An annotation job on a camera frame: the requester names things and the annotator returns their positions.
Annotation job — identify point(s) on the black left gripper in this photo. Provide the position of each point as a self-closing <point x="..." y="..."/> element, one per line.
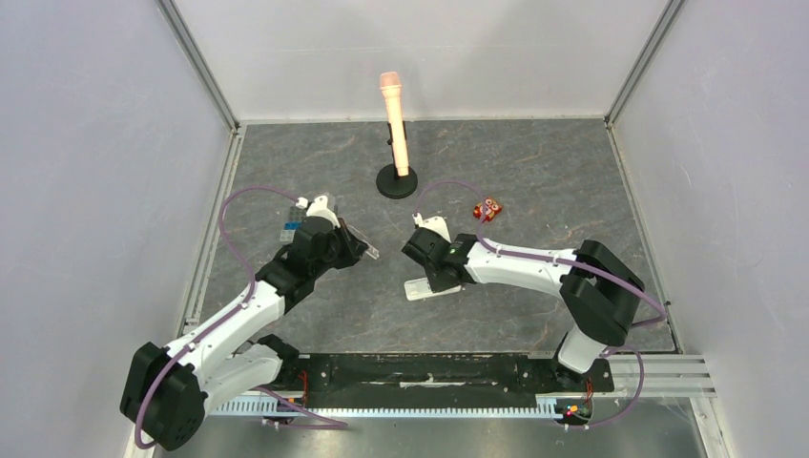
<point x="354" y="247"/>

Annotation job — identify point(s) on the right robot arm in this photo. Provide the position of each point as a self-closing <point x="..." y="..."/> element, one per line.
<point x="600" y="291"/>

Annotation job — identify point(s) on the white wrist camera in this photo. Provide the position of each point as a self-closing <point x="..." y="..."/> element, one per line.
<point x="435" y="224"/>
<point x="323" y="206"/>

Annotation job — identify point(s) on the dark grey studded baseplate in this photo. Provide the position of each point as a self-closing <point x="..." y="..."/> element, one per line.
<point x="296" y="214"/>

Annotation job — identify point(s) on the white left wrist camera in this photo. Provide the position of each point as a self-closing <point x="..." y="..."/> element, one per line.
<point x="323" y="206"/>

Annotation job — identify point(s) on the light grey toy brick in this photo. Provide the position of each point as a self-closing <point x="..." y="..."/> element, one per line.
<point x="286" y="236"/>

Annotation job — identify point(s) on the white remote control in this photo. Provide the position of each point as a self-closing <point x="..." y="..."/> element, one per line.
<point x="419" y="289"/>

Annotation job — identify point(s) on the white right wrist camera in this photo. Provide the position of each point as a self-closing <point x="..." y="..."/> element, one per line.
<point x="435" y="224"/>

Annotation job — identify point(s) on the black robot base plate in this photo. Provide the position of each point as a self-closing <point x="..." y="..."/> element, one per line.
<point x="433" y="380"/>

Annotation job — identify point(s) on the white slotted cable duct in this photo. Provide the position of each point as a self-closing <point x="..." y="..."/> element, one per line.
<point x="265" y="406"/>

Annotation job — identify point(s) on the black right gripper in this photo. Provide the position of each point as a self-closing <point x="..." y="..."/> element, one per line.
<point x="418" y="253"/>

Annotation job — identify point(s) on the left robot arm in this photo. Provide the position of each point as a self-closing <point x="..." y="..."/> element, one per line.
<point x="171" y="389"/>

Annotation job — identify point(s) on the red owl toy block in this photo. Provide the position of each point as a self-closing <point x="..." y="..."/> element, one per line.
<point x="487" y="209"/>

